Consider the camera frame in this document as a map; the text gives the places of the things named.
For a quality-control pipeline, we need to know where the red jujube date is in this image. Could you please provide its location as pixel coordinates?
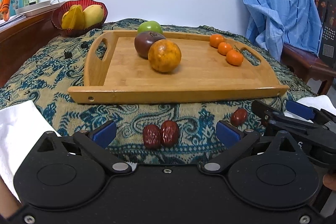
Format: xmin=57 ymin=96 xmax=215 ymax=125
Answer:
xmin=161 ymin=121 xmax=179 ymax=147
xmin=142 ymin=124 xmax=161 ymax=149
xmin=230 ymin=108 xmax=248 ymax=127

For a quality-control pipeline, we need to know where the red fruit bowl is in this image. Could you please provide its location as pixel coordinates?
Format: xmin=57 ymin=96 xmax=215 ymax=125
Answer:
xmin=52 ymin=0 xmax=108 ymax=37

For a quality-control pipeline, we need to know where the blue checked cloth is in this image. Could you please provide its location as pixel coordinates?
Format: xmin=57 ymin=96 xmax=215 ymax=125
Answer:
xmin=243 ymin=0 xmax=322 ymax=60

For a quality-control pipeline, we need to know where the wooden sideboard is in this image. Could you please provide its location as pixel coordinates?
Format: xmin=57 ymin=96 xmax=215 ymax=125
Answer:
xmin=0 ymin=3 xmax=61 ymax=86

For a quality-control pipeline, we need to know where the yellow mango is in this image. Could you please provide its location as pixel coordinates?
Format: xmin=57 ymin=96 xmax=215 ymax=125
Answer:
xmin=83 ymin=5 xmax=104 ymax=29

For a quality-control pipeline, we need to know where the mandarin with stem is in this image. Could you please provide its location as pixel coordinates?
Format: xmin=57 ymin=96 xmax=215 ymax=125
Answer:
xmin=226 ymin=48 xmax=244 ymax=67

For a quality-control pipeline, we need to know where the middle mandarin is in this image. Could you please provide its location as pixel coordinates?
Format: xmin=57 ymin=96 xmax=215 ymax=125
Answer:
xmin=217 ymin=42 xmax=232 ymax=56

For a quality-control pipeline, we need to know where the large orange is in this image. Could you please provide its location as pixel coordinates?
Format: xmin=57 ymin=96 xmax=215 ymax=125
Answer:
xmin=147 ymin=39 xmax=182 ymax=73

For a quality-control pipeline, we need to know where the white flat box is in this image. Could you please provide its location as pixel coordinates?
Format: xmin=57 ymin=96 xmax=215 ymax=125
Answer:
xmin=15 ymin=1 xmax=51 ymax=17

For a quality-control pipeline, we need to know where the wooden serving tray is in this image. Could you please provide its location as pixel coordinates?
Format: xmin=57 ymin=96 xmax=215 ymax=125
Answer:
xmin=68 ymin=30 xmax=288 ymax=104

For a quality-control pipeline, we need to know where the orange handled tool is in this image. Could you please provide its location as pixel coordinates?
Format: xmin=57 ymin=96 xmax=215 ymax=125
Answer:
xmin=0 ymin=0 xmax=10 ymax=22

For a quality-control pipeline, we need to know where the far mandarin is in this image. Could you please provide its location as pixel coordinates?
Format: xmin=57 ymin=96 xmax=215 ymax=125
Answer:
xmin=210 ymin=34 xmax=226 ymax=48

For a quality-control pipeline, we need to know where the white towel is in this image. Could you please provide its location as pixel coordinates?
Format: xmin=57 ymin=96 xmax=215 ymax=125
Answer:
xmin=0 ymin=100 xmax=55 ymax=198
xmin=297 ymin=95 xmax=336 ymax=115

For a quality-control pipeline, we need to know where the dark patterned cabinet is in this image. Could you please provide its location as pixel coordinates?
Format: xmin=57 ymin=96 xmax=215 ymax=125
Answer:
xmin=315 ymin=0 xmax=335 ymax=68

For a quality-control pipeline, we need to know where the dark purple round fruit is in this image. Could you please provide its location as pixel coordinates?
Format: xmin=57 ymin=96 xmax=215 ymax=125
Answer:
xmin=134 ymin=31 xmax=165 ymax=59

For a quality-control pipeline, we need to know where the white towel right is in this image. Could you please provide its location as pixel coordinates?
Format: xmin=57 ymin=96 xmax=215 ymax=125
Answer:
xmin=297 ymin=95 xmax=336 ymax=115

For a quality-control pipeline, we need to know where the white towel left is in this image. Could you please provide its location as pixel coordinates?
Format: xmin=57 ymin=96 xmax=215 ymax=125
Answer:
xmin=0 ymin=100 xmax=55 ymax=198

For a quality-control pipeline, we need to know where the green apple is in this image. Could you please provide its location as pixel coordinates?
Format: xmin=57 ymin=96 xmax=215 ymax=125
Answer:
xmin=137 ymin=20 xmax=163 ymax=34

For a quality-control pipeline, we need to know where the yellow starfruit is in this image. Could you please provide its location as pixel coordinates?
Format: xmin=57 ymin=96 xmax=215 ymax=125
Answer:
xmin=62 ymin=5 xmax=85 ymax=30

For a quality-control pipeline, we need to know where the dark wooden side table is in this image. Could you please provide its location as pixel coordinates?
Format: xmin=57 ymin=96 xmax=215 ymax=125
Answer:
xmin=281 ymin=43 xmax=335 ymax=95

